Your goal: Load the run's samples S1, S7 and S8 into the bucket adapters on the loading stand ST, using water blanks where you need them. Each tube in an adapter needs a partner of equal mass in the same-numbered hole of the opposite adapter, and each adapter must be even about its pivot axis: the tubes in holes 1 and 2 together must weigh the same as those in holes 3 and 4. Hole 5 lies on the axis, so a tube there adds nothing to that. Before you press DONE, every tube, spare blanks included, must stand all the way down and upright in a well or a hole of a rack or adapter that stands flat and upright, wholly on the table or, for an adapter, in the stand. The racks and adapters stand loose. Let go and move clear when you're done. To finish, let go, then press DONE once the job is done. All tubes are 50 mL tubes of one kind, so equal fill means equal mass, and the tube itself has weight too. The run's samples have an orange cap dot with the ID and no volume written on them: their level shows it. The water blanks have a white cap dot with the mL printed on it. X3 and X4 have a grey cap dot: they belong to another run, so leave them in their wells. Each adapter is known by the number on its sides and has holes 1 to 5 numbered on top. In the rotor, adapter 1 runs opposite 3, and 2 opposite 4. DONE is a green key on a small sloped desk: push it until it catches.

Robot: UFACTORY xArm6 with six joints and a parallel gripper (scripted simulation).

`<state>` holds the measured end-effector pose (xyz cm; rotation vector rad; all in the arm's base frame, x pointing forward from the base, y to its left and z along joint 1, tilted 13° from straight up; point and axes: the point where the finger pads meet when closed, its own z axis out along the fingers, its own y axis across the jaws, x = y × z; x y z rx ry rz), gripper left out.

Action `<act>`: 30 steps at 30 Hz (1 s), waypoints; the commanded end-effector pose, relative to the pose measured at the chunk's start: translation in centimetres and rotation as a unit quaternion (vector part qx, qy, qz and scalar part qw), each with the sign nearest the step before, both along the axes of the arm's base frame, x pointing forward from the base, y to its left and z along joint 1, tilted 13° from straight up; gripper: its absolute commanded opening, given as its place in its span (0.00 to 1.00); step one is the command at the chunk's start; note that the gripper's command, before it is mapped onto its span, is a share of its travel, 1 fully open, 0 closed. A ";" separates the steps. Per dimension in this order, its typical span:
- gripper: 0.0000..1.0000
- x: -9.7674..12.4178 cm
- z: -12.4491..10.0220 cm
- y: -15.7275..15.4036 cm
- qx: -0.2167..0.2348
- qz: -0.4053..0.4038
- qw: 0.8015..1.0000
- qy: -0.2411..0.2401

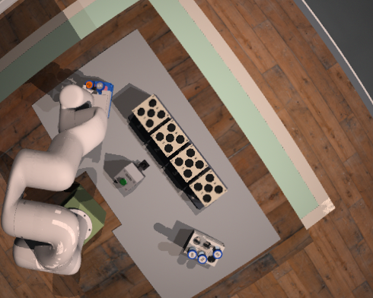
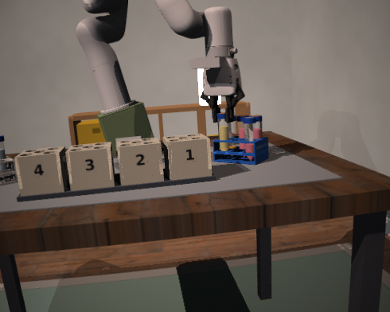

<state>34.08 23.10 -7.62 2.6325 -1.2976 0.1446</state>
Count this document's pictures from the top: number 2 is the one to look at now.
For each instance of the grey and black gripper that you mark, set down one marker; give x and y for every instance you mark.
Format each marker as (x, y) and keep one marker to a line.
(223, 82)

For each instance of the beige bucket adapter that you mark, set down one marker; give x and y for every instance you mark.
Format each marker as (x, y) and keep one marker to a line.
(90, 168)
(42, 173)
(140, 161)
(187, 156)

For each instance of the beige tube rack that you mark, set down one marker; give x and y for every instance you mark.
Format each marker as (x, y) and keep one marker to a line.
(12, 178)

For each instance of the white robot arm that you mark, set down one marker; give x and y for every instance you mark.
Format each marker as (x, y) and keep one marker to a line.
(215, 24)

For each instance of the blue tube rack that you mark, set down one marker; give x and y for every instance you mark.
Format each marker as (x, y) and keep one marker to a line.
(260, 151)

